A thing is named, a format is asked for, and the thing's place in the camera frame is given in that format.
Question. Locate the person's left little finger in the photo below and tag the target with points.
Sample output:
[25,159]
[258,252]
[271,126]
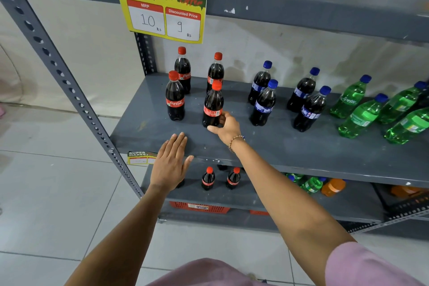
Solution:
[162,151]

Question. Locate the person's right hand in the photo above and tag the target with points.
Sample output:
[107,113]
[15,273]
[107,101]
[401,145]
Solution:
[229,128]

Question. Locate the person's left hand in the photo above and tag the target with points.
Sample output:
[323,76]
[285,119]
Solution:
[169,170]

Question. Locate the person's left middle finger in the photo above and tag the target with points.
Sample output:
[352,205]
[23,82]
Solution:
[178,146]

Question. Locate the person's right forearm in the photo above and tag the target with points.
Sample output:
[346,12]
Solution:
[285,205]

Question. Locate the grey metal shelf rack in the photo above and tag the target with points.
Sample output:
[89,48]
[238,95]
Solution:
[150,128]

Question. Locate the blue cap cola bottle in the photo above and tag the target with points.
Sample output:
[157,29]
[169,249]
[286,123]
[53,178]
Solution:
[310,111]
[259,84]
[301,93]
[264,104]

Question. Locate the small green soda bottle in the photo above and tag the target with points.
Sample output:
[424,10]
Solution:
[311,185]
[295,177]

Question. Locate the person's right thumb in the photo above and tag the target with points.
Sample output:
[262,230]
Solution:
[214,129]

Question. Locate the small yellow price sign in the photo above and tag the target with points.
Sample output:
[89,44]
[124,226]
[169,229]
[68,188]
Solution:
[139,158]

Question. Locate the pink shirt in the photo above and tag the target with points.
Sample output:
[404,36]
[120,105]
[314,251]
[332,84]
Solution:
[368,269]

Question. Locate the small red cap cola bottle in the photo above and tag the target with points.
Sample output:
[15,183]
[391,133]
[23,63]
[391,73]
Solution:
[208,180]
[233,180]

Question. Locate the person's left forearm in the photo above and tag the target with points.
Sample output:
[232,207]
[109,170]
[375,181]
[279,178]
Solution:
[124,242]

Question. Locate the red plastic basket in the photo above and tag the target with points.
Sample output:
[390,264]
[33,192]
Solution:
[197,208]

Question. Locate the person's left thumb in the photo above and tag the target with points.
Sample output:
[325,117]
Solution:
[188,163]

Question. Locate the orange soda bottle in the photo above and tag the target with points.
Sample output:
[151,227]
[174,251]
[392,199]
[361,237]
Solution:
[405,191]
[332,187]

